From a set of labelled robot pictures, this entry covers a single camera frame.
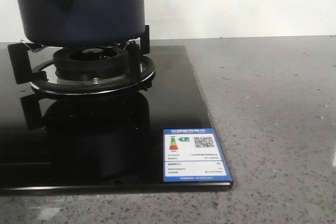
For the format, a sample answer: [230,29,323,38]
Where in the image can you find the dark blue cooking pot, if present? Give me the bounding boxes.
[17,0,145,47]

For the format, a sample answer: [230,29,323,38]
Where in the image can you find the black pot support grate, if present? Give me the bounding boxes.
[7,26,155,96]

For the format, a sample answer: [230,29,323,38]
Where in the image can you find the blue energy label sticker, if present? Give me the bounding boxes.
[163,129,232,183]

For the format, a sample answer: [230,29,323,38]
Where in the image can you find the black glass gas stove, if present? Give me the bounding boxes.
[1,46,233,195]

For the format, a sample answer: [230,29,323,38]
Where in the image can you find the black round gas burner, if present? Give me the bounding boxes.
[53,47,129,81]

